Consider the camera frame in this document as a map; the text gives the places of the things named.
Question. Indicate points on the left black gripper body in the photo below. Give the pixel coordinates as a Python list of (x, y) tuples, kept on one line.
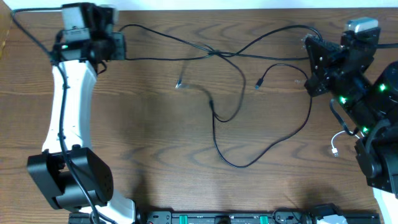
[(116, 47)]

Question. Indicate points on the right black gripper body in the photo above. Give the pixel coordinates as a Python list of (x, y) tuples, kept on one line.
[(330, 81)]

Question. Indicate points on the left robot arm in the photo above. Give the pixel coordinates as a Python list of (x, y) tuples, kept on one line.
[(67, 171)]

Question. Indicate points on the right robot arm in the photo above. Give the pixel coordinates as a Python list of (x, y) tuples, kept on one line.
[(375, 115)]

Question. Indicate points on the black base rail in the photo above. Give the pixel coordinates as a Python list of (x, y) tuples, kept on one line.
[(280, 216)]

